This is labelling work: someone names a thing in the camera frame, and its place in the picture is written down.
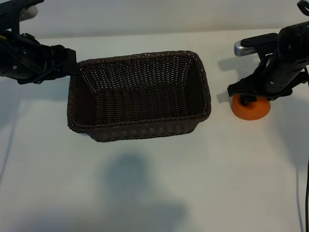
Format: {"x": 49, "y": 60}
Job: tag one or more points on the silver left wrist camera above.
{"x": 30, "y": 12}

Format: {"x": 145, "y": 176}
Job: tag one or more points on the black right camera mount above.
{"x": 263, "y": 39}

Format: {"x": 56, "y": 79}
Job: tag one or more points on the orange toy fruit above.
{"x": 251, "y": 114}

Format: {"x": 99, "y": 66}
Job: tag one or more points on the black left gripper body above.
{"x": 14, "y": 70}

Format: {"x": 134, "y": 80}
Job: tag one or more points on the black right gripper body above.
{"x": 277, "y": 90}

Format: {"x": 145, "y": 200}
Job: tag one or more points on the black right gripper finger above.
{"x": 249, "y": 100}
{"x": 243, "y": 89}

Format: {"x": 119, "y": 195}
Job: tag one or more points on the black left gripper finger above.
{"x": 65, "y": 55}
{"x": 67, "y": 70}

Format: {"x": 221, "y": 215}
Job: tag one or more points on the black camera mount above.
{"x": 9, "y": 9}
{"x": 263, "y": 39}

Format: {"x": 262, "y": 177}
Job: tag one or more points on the dark brown wicker basket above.
{"x": 144, "y": 101}

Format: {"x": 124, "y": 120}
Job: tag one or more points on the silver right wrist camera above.
{"x": 243, "y": 50}

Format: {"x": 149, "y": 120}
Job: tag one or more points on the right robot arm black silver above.
{"x": 294, "y": 43}

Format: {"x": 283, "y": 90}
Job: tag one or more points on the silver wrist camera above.
{"x": 30, "y": 12}
{"x": 243, "y": 50}

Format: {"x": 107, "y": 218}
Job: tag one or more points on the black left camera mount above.
{"x": 9, "y": 9}

